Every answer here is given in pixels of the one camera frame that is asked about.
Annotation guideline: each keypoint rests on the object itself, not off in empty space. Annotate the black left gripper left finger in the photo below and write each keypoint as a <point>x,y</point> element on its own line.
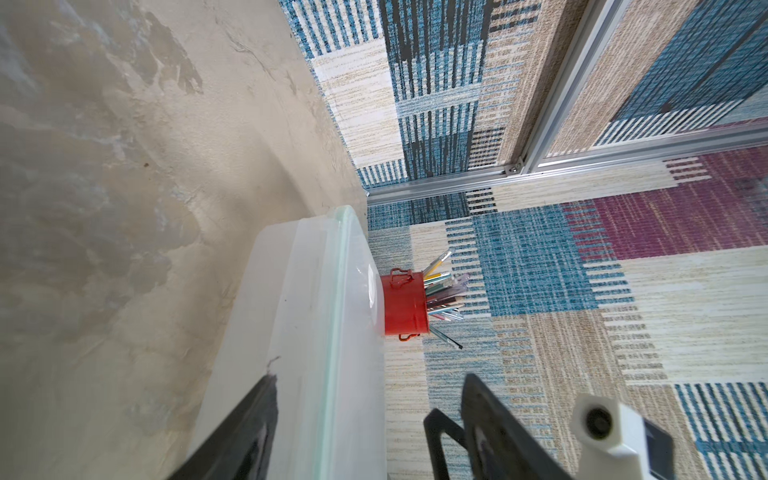
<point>240,447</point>

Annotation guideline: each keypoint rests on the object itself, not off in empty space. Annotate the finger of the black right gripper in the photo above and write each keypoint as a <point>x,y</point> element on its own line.
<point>437,425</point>

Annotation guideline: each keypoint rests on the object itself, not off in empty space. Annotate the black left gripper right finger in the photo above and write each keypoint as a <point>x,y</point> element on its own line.
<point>498,445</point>

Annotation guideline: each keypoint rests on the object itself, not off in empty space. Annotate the translucent white lunch box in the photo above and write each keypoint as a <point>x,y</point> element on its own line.
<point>310,311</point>

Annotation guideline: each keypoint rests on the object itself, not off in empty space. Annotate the red pen holder cup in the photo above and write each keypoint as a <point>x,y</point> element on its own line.
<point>405,304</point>

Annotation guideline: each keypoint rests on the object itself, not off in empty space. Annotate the pens in red cup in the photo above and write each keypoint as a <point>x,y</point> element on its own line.
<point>445,297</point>

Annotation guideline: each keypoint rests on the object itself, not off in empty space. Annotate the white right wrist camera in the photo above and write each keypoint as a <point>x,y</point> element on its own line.
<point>619,443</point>

